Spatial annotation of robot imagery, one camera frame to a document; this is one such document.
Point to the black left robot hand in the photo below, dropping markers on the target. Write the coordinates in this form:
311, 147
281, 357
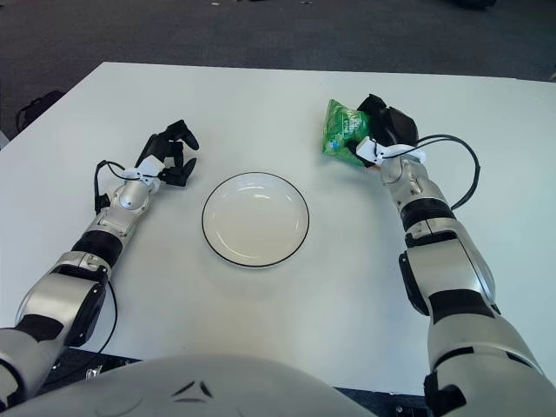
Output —
174, 171

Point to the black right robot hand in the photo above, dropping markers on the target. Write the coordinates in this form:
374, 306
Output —
397, 126

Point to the green potato chip bag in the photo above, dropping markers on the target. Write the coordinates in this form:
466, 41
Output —
343, 130

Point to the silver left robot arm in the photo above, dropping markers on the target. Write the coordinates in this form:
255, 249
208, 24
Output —
61, 299

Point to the white plate with black rim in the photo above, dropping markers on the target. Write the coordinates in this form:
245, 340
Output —
255, 221

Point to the black bag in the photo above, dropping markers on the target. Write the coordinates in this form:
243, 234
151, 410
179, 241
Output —
37, 106

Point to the white table leg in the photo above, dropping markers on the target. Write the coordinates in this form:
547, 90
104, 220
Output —
3, 141

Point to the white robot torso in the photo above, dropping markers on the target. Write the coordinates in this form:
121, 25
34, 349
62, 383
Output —
187, 391

